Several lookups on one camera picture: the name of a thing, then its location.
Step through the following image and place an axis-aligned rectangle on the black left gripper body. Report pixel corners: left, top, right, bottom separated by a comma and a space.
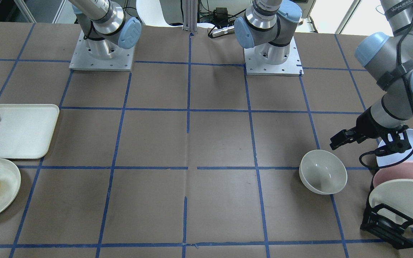
348, 109, 385, 144

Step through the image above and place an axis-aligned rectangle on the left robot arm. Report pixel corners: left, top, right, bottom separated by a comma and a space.
234, 0, 413, 153

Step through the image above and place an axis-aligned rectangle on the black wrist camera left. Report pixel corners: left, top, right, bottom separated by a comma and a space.
374, 125, 411, 157

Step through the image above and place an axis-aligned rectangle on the cream plate in rack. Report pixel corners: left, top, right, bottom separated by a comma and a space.
369, 179, 413, 227

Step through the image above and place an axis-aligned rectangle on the pink plate in rack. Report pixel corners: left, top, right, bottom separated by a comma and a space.
372, 161, 413, 187

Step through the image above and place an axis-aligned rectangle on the white ceramic bowl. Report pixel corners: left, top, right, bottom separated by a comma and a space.
299, 149, 348, 195

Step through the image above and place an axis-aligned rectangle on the black dish rack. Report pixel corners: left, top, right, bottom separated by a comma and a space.
360, 201, 413, 250

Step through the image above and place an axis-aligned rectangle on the white rectangular tray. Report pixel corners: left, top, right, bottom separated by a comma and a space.
0, 104, 60, 159

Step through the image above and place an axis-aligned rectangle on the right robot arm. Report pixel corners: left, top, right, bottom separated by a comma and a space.
0, 0, 142, 159

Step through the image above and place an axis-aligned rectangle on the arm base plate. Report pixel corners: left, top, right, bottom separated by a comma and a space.
243, 37, 304, 76
69, 32, 136, 72

